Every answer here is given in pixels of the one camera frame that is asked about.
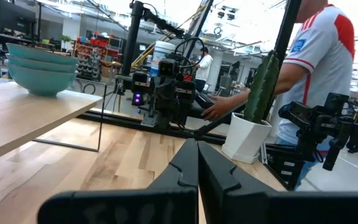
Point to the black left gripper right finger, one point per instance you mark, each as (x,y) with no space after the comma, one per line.
(275,208)

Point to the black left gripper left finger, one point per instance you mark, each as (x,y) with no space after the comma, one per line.
(135,207)

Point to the teal patterned mini bowl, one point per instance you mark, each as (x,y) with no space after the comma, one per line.
(42,67)
(42,83)
(36,54)

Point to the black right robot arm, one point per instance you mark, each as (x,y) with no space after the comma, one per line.
(138,99)

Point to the person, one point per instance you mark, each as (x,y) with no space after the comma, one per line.
(322,46)
(204,67)

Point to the person's hand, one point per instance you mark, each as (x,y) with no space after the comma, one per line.
(216,107)

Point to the black box white labels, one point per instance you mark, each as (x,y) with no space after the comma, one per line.
(283,168)

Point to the white canister blue label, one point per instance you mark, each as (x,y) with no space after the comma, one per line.
(162,51)

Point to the black stand pole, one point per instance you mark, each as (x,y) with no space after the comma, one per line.
(132,46)

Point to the cactus in white pot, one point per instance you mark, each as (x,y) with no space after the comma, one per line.
(247,137)

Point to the storage shelves with bins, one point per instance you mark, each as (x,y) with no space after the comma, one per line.
(89,62)

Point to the green potted plant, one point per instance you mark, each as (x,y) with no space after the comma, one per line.
(65,39)

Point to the wooden shelf black metal legs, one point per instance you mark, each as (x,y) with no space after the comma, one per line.
(26,118)

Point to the black monitor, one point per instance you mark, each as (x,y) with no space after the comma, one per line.
(17,17)

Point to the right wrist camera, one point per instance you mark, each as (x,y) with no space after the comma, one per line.
(167,68)

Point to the grey metal corner bracket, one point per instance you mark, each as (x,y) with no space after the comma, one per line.
(149,119)

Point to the black upright post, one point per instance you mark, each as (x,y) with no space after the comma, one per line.
(286,28)

